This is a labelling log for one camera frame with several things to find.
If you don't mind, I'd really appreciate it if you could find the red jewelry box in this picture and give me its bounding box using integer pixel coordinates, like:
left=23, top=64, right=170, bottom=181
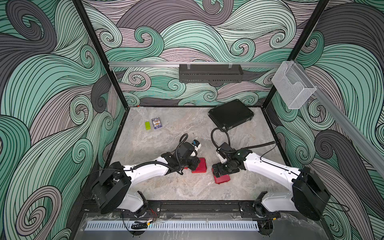
left=192, top=158, right=207, bottom=174

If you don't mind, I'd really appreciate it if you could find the green small block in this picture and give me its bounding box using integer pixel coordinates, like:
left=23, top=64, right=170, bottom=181
left=145, top=122, right=151, bottom=131

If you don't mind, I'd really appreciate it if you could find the white slotted cable duct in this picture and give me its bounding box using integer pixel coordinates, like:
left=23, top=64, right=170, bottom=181
left=85, top=220, right=259, bottom=232

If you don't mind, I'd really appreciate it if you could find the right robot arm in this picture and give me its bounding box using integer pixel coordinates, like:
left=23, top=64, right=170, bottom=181
left=212, top=141, right=331, bottom=221

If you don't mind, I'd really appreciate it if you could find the aluminium wall rail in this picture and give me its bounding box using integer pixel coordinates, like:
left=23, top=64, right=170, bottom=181
left=108, top=61, right=282, bottom=68

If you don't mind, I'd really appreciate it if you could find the red jewelry box base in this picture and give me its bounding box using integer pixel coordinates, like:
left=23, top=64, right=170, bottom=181
left=213, top=174, right=231, bottom=185

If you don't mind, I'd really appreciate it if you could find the black wall tray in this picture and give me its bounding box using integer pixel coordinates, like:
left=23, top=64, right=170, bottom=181
left=179, top=65, right=244, bottom=85

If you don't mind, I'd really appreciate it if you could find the small card pack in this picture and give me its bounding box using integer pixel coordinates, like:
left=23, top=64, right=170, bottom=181
left=152, top=117, right=163, bottom=130

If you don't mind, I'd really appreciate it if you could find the black flat case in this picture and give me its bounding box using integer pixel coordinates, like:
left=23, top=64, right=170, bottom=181
left=208, top=100, right=255, bottom=131

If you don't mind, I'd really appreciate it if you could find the clear acrylic wall holder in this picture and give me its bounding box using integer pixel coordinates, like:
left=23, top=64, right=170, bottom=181
left=272, top=61, right=317, bottom=110

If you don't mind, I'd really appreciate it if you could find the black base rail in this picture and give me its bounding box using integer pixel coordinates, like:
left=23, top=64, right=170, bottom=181
left=125, top=199, right=319, bottom=220

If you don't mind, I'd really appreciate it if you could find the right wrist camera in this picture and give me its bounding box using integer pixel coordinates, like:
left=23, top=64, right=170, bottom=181
left=217, top=152, right=227, bottom=164

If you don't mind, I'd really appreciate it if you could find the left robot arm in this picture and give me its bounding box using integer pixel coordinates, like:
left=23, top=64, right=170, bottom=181
left=91, top=134, right=201, bottom=217

